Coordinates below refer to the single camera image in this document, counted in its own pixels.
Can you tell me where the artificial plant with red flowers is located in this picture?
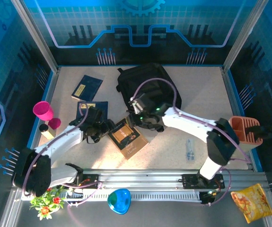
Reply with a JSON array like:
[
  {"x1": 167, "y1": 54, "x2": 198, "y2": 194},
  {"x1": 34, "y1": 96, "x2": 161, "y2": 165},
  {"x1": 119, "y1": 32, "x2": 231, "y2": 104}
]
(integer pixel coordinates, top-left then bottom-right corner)
[{"x1": 29, "y1": 185, "x2": 70, "y2": 221}]

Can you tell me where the aluminium mounting rail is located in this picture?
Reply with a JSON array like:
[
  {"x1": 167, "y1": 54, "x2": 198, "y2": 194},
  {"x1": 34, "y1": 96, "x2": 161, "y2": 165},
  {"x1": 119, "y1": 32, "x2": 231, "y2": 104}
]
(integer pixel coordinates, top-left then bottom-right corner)
[{"x1": 12, "y1": 168, "x2": 268, "y2": 190}]

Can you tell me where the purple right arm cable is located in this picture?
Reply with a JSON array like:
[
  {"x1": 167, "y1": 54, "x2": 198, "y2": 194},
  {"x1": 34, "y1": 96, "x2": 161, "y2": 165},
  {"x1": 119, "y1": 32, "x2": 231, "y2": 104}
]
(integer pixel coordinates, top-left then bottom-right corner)
[{"x1": 130, "y1": 77, "x2": 252, "y2": 206}]

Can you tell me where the black handle tool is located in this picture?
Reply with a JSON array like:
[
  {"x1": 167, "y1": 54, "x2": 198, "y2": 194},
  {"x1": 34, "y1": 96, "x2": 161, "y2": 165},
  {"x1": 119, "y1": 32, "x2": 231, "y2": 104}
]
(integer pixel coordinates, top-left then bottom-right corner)
[{"x1": 246, "y1": 125, "x2": 272, "y2": 140}]

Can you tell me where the orange plastic rack organizer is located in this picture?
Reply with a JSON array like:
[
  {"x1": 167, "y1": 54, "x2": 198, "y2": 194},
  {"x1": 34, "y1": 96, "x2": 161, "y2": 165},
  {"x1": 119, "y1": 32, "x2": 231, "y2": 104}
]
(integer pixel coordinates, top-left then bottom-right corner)
[{"x1": 229, "y1": 115, "x2": 264, "y2": 145}]

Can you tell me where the tall magenta plastic cup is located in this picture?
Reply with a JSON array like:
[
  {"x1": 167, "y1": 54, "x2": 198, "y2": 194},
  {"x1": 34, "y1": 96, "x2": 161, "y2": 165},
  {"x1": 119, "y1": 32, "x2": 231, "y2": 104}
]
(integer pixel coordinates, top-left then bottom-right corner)
[{"x1": 33, "y1": 101, "x2": 54, "y2": 122}]

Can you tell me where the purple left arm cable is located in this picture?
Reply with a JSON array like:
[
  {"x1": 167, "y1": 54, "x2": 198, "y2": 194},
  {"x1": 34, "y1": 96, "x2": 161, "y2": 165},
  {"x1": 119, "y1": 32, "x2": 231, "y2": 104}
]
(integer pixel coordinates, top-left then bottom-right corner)
[{"x1": 22, "y1": 101, "x2": 103, "y2": 209}]

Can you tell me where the white slotted cable duct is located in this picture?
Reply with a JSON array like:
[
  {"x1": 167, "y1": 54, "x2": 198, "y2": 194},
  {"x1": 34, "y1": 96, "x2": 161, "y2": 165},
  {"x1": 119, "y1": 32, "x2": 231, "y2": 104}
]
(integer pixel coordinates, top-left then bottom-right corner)
[{"x1": 21, "y1": 191, "x2": 204, "y2": 202}]

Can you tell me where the cream bottle with black cap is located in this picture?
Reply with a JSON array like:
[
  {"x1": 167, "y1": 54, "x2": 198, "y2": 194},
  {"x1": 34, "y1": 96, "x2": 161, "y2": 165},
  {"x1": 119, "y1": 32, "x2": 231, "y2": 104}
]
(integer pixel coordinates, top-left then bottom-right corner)
[{"x1": 39, "y1": 124, "x2": 56, "y2": 140}]

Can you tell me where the blue green triangular dish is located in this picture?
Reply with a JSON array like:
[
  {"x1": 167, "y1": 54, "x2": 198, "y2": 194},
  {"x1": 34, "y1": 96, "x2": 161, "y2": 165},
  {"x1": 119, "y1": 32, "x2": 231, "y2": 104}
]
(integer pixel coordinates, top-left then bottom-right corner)
[{"x1": 107, "y1": 188, "x2": 132, "y2": 215}]

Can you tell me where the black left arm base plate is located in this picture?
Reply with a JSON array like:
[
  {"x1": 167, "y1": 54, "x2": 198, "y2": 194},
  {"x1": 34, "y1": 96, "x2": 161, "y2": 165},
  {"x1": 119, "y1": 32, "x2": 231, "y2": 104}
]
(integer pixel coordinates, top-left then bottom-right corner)
[{"x1": 78, "y1": 174, "x2": 100, "y2": 190}]

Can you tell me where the gold and black book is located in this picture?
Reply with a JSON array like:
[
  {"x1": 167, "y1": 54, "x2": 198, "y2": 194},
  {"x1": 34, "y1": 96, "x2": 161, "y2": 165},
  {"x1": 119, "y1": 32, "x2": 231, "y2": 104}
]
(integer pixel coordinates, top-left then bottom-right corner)
[{"x1": 107, "y1": 117, "x2": 149, "y2": 160}]

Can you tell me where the yellow snack bag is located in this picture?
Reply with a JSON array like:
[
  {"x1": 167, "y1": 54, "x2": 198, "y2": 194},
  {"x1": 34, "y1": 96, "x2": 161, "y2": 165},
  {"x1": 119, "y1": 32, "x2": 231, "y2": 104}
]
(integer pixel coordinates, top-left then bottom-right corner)
[{"x1": 230, "y1": 183, "x2": 272, "y2": 224}]

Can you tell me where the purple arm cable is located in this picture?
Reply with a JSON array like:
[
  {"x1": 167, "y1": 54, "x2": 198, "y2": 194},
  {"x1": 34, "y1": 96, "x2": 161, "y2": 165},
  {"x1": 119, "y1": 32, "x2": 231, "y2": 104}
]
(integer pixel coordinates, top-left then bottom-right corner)
[
  {"x1": 130, "y1": 77, "x2": 252, "y2": 206},
  {"x1": 22, "y1": 101, "x2": 103, "y2": 209}
]

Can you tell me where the black fabric backpack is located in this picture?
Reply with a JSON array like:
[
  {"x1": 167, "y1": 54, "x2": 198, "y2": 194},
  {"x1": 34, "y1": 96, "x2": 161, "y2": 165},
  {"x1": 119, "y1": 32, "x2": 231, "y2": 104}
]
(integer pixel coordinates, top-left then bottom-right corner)
[{"x1": 115, "y1": 62, "x2": 183, "y2": 114}]

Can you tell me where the black electronics board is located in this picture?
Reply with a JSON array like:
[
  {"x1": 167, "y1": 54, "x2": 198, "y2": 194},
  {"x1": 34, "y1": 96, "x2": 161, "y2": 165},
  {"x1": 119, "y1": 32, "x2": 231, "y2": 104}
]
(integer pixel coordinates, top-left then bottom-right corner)
[{"x1": 199, "y1": 190, "x2": 219, "y2": 206}]

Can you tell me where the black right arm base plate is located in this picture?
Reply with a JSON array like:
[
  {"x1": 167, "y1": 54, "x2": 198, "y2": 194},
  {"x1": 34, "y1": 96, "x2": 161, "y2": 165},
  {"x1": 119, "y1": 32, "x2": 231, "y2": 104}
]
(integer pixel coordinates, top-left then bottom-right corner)
[{"x1": 182, "y1": 174, "x2": 226, "y2": 190}]

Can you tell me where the aluminium frame post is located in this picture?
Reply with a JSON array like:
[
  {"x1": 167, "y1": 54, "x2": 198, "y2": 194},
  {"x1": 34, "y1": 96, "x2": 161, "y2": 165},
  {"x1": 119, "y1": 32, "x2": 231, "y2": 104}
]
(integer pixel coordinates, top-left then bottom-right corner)
[
  {"x1": 222, "y1": 0, "x2": 270, "y2": 73},
  {"x1": 10, "y1": 0, "x2": 60, "y2": 73}
]

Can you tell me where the blue book with yellow label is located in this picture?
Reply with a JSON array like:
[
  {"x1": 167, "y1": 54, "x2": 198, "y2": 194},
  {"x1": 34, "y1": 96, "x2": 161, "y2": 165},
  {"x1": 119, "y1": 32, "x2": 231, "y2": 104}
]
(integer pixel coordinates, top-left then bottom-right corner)
[
  {"x1": 76, "y1": 101, "x2": 109, "y2": 122},
  {"x1": 71, "y1": 75, "x2": 104, "y2": 102}
]

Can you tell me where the small magenta plastic cup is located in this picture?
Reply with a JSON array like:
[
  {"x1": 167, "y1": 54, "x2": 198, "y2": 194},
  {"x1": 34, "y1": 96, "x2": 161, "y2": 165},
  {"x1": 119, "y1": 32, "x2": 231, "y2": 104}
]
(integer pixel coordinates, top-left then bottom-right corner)
[{"x1": 47, "y1": 117, "x2": 62, "y2": 130}]

